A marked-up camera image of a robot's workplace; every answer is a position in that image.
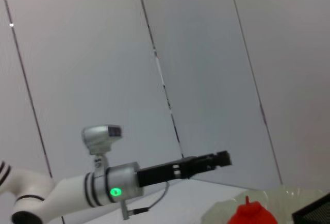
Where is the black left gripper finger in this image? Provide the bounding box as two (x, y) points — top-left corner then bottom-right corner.
(192, 151), (232, 178)

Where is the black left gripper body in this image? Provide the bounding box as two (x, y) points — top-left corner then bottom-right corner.
(136, 156), (197, 188)

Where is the red orange toy fruit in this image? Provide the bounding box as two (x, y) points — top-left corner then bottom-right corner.
(226, 195), (278, 224)

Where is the green glass fruit plate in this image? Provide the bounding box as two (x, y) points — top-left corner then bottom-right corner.
(201, 185), (324, 224)

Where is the black mesh pen holder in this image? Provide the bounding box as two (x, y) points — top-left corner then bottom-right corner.
(291, 192), (330, 224)

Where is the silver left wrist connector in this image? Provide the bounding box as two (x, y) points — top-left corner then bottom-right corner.
(120, 199), (130, 221)

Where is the thin left wrist cable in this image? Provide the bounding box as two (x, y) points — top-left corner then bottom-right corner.
(127, 181), (170, 214)

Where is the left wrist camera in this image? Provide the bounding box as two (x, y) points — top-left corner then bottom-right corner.
(81, 125), (122, 173)

